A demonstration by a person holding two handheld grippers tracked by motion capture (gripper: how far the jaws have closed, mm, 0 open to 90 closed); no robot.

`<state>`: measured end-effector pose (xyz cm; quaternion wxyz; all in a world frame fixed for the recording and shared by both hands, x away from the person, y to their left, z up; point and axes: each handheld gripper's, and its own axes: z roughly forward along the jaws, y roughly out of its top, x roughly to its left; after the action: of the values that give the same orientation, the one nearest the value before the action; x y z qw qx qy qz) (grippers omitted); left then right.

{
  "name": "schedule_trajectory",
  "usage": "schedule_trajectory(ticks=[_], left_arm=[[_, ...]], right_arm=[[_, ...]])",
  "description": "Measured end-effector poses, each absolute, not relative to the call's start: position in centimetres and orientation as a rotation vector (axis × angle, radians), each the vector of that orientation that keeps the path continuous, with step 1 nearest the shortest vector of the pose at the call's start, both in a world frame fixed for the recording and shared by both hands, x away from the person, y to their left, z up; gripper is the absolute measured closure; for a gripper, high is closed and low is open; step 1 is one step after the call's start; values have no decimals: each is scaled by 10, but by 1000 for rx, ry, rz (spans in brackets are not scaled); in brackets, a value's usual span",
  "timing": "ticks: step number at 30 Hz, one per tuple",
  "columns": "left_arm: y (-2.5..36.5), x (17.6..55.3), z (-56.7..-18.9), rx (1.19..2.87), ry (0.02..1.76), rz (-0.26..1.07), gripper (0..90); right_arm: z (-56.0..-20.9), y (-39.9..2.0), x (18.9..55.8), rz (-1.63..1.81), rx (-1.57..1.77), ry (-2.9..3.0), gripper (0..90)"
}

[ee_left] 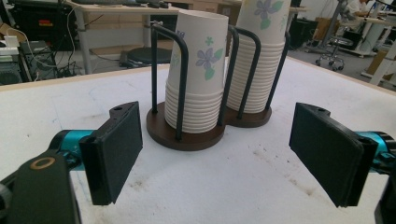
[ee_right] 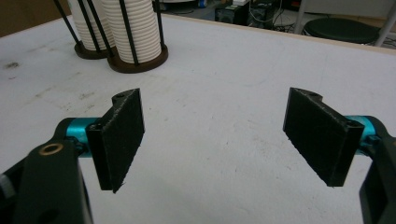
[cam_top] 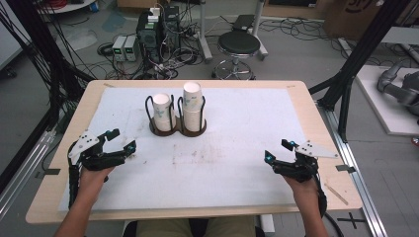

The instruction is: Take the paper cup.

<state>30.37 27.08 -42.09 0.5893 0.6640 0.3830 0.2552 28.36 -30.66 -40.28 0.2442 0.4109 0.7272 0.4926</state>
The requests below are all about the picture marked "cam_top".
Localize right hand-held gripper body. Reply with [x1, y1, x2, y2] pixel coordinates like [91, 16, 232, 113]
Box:
[273, 140, 339, 184]

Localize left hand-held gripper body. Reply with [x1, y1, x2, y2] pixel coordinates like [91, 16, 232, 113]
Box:
[68, 130, 127, 172]

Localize stack of white paper cups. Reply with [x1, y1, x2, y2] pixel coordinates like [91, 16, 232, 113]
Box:
[151, 93, 174, 132]
[182, 81, 204, 133]

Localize black wire cup holder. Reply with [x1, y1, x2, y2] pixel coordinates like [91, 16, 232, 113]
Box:
[144, 94, 209, 138]

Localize person's right hand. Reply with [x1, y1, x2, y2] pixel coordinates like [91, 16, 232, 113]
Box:
[284, 175, 319, 202]

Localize person's left hand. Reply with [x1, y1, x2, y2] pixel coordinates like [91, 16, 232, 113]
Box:
[78, 166, 116, 200]

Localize wooden table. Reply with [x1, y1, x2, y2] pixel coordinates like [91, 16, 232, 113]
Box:
[25, 79, 364, 225]

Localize white table mat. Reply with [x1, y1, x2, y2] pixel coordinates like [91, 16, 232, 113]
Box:
[57, 86, 309, 212]

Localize thin wooden stick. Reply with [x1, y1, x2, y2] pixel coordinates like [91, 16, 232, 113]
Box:
[323, 183, 350, 206]

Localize black tape strip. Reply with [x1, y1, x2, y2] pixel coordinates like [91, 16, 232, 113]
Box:
[335, 163, 357, 175]
[35, 168, 61, 180]

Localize black tape cross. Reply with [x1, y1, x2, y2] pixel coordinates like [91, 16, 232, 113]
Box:
[336, 211, 367, 230]

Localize grey power supply unit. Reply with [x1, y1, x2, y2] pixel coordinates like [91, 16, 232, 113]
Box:
[124, 35, 139, 63]
[111, 35, 128, 63]

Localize person's khaki trousers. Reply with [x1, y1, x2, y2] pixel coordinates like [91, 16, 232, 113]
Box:
[135, 216, 257, 237]

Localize white floor board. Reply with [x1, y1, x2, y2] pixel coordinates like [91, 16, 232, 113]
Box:
[355, 64, 419, 137]

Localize black computer tower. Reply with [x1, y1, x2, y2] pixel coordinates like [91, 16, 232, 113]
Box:
[135, 11, 163, 64]
[162, 4, 181, 51]

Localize black round stool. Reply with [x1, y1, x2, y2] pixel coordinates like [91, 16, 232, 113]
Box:
[211, 31, 262, 81]

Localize white power strip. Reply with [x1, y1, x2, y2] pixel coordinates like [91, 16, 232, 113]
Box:
[147, 6, 161, 23]

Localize black laptop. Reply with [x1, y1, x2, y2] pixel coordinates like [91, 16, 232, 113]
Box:
[231, 14, 257, 33]

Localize white round table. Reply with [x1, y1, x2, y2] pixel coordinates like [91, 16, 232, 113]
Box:
[37, 0, 97, 15]

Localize cardboard box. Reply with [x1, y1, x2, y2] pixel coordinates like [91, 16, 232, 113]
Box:
[323, 0, 385, 41]

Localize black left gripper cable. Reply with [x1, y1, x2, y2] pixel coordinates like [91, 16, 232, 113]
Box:
[66, 152, 82, 210]

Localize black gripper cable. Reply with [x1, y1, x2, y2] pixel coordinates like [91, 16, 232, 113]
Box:
[66, 152, 82, 210]
[310, 171, 345, 237]

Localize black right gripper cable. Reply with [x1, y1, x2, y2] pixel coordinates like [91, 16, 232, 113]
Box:
[310, 171, 345, 237]

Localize aluminium rail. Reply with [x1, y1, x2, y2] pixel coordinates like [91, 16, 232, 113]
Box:
[316, 103, 389, 237]
[0, 128, 57, 221]

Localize tangle of floor cables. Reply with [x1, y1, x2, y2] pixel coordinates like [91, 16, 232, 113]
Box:
[96, 19, 211, 81]

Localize black metal frame post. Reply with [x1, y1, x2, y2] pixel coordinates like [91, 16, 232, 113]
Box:
[308, 0, 411, 143]
[5, 0, 87, 132]

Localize white table leg frame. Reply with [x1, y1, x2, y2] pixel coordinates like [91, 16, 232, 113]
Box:
[249, 0, 269, 62]
[197, 0, 214, 64]

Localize bundle of black cables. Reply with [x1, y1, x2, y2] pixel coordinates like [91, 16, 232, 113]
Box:
[0, 0, 83, 110]

